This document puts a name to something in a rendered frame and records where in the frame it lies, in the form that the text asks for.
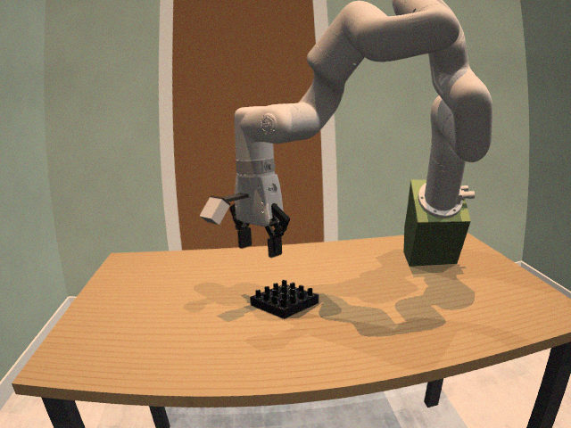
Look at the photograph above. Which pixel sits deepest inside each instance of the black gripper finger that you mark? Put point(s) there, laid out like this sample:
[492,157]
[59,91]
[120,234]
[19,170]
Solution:
[243,231]
[275,240]

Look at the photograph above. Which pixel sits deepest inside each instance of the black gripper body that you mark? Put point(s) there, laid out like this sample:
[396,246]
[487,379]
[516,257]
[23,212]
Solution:
[263,190]

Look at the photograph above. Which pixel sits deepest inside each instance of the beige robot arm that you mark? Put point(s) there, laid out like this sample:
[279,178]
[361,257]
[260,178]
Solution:
[422,27]

